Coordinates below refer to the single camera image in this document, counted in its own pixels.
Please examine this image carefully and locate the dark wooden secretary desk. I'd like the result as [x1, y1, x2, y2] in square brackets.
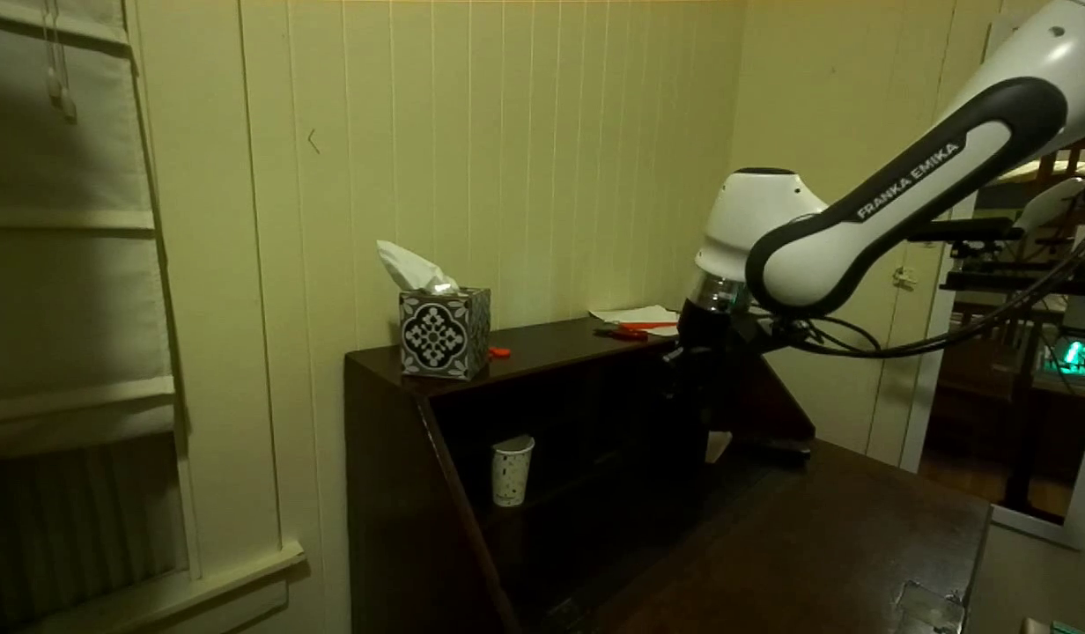
[344, 322, 991, 634]

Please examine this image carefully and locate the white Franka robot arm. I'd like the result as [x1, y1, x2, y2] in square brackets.
[680, 0, 1085, 349]

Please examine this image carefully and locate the patterned tissue box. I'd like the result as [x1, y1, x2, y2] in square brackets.
[378, 241, 488, 379]

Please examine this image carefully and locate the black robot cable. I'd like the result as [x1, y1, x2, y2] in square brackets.
[784, 221, 1085, 363]

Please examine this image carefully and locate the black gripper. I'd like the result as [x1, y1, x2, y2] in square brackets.
[680, 302, 789, 352]

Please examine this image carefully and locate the wooden railing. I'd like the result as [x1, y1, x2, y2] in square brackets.
[1038, 136, 1085, 181]

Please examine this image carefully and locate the folded white paper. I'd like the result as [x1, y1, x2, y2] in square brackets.
[706, 430, 731, 464]

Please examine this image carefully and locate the white paper cup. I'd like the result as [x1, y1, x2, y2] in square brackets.
[488, 434, 536, 507]

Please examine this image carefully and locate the beige roman window shade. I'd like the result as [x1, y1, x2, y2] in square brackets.
[0, 0, 181, 458]

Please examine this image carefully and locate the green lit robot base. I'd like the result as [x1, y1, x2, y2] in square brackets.
[1058, 338, 1085, 377]

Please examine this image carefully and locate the orange spatula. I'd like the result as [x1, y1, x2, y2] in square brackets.
[596, 324, 680, 343]

